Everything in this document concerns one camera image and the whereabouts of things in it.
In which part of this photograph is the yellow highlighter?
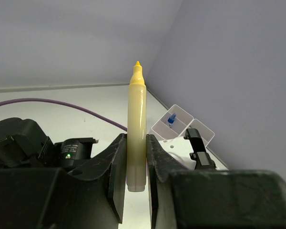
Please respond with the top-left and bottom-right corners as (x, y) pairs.
(126, 62), (147, 192)

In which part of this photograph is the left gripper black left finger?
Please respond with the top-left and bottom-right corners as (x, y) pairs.
(0, 134), (127, 229)

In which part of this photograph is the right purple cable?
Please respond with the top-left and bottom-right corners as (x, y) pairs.
(0, 98), (128, 132)

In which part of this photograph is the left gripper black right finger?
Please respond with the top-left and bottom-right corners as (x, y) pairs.
(146, 135), (286, 229)

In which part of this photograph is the blue-cap glue tube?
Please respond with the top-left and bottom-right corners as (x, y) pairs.
(167, 113), (177, 128)

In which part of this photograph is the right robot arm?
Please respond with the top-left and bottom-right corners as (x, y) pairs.
(0, 117), (130, 180)

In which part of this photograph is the white divided organizer box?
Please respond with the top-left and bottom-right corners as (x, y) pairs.
(149, 104), (215, 146)

